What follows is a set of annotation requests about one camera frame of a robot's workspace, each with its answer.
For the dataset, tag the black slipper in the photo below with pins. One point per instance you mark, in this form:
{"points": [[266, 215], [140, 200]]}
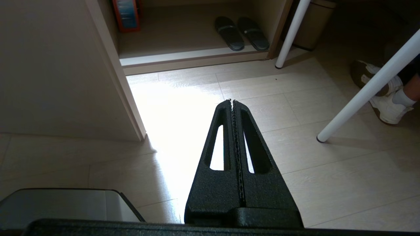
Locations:
{"points": [[254, 32], [229, 32]]}

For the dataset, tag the white sneaker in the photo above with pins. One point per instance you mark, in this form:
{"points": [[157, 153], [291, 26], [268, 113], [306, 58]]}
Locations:
{"points": [[390, 108]]}

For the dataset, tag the orange box blue label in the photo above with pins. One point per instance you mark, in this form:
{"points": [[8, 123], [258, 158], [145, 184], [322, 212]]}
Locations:
{"points": [[126, 14]]}

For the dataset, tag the white shelf bench unit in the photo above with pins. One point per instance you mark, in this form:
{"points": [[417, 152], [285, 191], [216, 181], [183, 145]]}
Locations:
{"points": [[183, 39]]}

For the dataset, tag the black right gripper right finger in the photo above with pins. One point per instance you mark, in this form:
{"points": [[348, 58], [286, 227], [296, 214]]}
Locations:
{"points": [[269, 196]]}

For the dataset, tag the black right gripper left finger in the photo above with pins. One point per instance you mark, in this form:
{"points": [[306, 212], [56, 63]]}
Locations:
{"points": [[213, 196]]}

